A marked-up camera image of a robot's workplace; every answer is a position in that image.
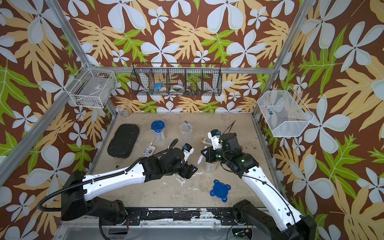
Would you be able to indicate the white bottle purple label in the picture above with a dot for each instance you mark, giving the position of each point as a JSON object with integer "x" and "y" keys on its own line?
{"x": 150, "y": 151}

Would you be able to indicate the small toothpaste tube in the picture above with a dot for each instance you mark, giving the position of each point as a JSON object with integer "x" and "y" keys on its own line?
{"x": 201, "y": 157}

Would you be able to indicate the blue lid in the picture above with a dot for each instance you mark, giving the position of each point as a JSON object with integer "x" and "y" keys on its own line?
{"x": 158, "y": 126}
{"x": 220, "y": 190}

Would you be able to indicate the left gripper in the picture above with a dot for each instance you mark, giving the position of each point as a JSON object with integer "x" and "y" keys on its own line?
{"x": 188, "y": 170}

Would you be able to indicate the white bottle right back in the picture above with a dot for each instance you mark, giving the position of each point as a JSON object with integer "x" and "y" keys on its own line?
{"x": 206, "y": 141}

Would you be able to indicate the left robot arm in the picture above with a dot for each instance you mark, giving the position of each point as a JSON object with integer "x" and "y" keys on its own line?
{"x": 80, "y": 195}

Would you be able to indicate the white mesh basket right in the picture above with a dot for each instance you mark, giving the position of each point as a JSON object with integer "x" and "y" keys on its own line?
{"x": 285, "y": 113}

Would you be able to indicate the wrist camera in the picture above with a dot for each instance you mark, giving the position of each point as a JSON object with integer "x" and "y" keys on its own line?
{"x": 215, "y": 138}
{"x": 187, "y": 150}

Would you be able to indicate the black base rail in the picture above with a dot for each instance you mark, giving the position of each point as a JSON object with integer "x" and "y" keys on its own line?
{"x": 224, "y": 216}

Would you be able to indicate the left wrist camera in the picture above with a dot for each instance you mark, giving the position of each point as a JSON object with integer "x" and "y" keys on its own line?
{"x": 187, "y": 150}

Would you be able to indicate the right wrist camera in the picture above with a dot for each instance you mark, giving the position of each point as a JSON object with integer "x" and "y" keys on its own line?
{"x": 215, "y": 138}

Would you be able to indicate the black wire basket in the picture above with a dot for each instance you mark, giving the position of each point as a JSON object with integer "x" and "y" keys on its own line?
{"x": 199, "y": 79}

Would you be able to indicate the white wire basket left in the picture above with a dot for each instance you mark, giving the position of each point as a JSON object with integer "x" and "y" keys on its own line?
{"x": 91, "y": 87}

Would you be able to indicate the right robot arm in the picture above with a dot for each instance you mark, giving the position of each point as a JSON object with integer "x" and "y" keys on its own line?
{"x": 283, "y": 221}

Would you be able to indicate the glass jar corner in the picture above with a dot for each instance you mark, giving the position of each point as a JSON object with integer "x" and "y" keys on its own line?
{"x": 124, "y": 111}

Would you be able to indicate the toothpaste tube left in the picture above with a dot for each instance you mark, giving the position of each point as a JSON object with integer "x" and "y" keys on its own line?
{"x": 148, "y": 147}

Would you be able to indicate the black rubber mat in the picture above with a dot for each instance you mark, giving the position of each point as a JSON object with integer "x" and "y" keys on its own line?
{"x": 123, "y": 141}

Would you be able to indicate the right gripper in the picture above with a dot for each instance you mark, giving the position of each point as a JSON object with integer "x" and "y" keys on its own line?
{"x": 209, "y": 157}

